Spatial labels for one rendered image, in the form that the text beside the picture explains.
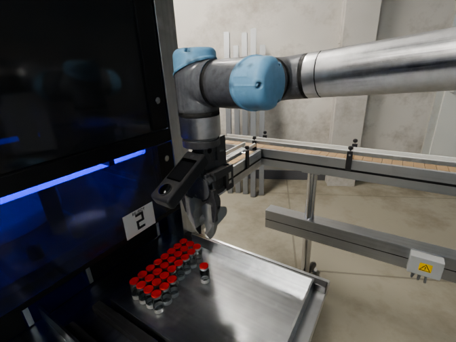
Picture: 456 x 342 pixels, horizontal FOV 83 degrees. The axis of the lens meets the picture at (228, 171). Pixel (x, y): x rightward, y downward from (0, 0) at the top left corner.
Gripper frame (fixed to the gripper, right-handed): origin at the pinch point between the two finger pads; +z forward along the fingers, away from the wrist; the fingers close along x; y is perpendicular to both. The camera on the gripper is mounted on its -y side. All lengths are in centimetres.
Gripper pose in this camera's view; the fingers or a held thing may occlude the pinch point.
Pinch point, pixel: (202, 232)
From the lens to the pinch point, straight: 56.5
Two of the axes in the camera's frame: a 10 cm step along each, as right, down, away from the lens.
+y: 6.0, -3.2, 7.3
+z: 0.4, 9.3, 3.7
